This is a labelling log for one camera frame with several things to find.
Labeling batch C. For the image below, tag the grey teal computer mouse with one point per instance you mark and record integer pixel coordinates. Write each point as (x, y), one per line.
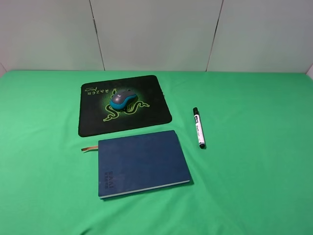
(121, 99)

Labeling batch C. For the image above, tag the white black marker pen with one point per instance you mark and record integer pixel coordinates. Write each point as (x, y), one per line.
(199, 130)

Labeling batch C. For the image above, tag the black green mouse pad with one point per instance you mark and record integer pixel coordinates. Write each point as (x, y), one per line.
(98, 115)

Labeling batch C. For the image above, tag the dark blue notebook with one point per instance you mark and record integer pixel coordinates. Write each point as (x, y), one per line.
(139, 163)

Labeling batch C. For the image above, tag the brown ribbon bookmark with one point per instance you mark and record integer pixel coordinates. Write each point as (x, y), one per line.
(89, 148)

